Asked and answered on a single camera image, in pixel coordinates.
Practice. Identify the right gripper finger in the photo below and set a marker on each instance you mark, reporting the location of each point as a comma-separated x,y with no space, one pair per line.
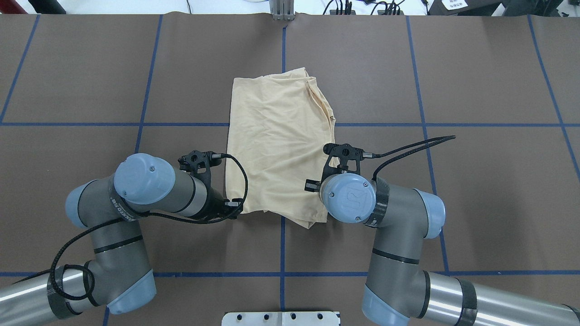
312,185

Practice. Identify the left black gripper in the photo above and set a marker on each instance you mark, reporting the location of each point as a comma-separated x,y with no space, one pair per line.
215,203

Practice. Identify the beige long sleeve shirt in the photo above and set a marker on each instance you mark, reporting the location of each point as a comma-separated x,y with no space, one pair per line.
278,126

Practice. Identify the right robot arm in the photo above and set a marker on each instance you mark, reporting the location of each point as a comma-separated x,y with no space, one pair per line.
397,289

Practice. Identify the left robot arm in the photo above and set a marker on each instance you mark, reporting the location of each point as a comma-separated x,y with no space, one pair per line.
107,264

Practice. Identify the black monitor stand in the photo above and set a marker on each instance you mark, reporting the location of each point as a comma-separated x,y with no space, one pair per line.
511,8

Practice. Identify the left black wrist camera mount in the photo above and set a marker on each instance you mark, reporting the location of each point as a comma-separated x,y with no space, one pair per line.
199,163

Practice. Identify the white camera pillar with base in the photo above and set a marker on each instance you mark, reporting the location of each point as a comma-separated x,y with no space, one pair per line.
296,318

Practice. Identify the aluminium frame post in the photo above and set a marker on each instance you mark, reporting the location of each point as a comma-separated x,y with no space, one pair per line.
282,10

